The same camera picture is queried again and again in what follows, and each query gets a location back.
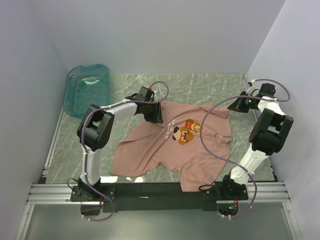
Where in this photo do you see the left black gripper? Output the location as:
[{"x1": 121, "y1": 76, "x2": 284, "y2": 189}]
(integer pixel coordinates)
[{"x1": 143, "y1": 101, "x2": 164, "y2": 124}]

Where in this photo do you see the pink printed t shirt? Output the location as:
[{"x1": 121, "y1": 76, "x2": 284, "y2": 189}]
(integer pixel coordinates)
[{"x1": 111, "y1": 102, "x2": 232, "y2": 192}]

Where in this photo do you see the teal plastic bin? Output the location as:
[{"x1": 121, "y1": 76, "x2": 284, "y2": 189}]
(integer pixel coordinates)
[{"x1": 63, "y1": 64, "x2": 110, "y2": 119}]

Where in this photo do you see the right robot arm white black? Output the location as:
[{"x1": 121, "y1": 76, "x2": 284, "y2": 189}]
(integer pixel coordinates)
[{"x1": 219, "y1": 80, "x2": 294, "y2": 200}]

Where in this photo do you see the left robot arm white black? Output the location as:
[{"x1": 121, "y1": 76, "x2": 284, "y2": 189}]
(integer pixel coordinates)
[{"x1": 77, "y1": 86, "x2": 163, "y2": 201}]

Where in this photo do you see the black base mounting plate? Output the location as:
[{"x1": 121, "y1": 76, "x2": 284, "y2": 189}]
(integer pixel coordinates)
[{"x1": 70, "y1": 180, "x2": 249, "y2": 216}]

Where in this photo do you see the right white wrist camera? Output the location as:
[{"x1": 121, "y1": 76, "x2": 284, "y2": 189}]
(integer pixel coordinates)
[{"x1": 246, "y1": 79, "x2": 260, "y2": 96}]

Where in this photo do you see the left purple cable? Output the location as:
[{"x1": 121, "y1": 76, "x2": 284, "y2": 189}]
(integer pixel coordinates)
[{"x1": 66, "y1": 81, "x2": 169, "y2": 222}]

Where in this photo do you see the purple cable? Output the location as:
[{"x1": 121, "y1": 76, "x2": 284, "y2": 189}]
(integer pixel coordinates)
[
  {"x1": 199, "y1": 78, "x2": 291, "y2": 219},
  {"x1": 66, "y1": 81, "x2": 169, "y2": 222}
]

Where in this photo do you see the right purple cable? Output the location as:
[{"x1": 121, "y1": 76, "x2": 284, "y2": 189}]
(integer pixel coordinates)
[{"x1": 199, "y1": 78, "x2": 291, "y2": 219}]

